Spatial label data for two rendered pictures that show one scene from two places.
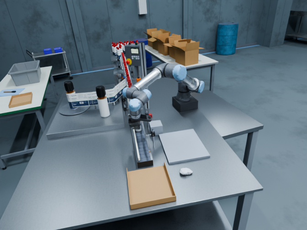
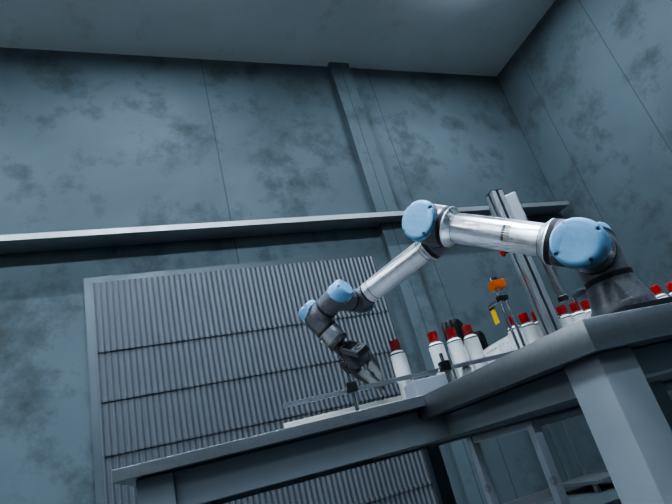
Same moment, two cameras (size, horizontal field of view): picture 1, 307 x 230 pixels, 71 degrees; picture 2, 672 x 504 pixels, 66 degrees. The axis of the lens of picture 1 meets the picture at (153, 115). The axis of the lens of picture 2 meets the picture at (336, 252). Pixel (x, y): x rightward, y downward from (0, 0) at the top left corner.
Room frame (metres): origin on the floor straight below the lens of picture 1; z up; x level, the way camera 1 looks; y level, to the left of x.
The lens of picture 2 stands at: (1.20, -1.51, 0.73)
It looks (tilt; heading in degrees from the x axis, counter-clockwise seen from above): 23 degrees up; 82
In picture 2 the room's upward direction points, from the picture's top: 15 degrees counter-clockwise
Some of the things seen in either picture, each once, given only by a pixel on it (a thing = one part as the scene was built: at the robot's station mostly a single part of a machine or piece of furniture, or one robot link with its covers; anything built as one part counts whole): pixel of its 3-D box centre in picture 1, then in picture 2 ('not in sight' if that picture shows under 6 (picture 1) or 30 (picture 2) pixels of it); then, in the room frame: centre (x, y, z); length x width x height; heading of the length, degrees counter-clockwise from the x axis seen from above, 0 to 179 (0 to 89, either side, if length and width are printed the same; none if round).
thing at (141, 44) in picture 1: (144, 77); (530, 277); (2.01, 0.06, 1.17); 0.04 x 0.04 x 0.67; 8
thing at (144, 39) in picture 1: (142, 52); not in sight; (6.51, 0.18, 0.39); 0.53 x 0.52 x 0.78; 107
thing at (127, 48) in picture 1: (135, 54); (513, 227); (2.07, 0.13, 1.38); 0.17 x 0.10 x 0.19; 63
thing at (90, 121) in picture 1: (90, 110); not in sight; (2.01, 0.65, 0.86); 0.80 x 0.67 x 0.05; 8
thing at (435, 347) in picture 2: not in sight; (441, 362); (1.66, 0.15, 0.98); 0.05 x 0.05 x 0.20
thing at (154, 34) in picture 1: (159, 40); not in sight; (5.00, -0.25, 0.97); 0.46 x 0.44 x 0.37; 22
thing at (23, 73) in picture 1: (27, 72); not in sight; (3.42, 1.96, 0.91); 0.60 x 0.40 x 0.22; 20
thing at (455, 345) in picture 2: not in sight; (459, 358); (1.73, 0.16, 0.98); 0.05 x 0.05 x 0.20
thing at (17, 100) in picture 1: (21, 99); not in sight; (2.55, 1.66, 0.82); 0.34 x 0.24 x 0.04; 22
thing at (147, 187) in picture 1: (149, 183); not in sight; (0.96, 0.06, 0.85); 0.30 x 0.26 x 0.04; 8
